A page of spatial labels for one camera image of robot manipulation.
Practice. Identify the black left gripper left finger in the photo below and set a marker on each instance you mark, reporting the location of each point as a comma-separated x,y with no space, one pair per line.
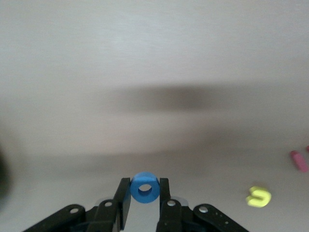
123,191

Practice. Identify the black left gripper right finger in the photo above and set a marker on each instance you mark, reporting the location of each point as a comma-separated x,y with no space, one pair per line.
164,191

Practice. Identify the blue letter o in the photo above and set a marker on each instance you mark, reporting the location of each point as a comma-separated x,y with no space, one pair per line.
135,193

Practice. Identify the yellow letter n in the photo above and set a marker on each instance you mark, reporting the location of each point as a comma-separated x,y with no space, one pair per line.
262,200

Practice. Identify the pink letter l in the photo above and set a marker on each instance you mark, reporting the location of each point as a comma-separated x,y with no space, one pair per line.
299,160

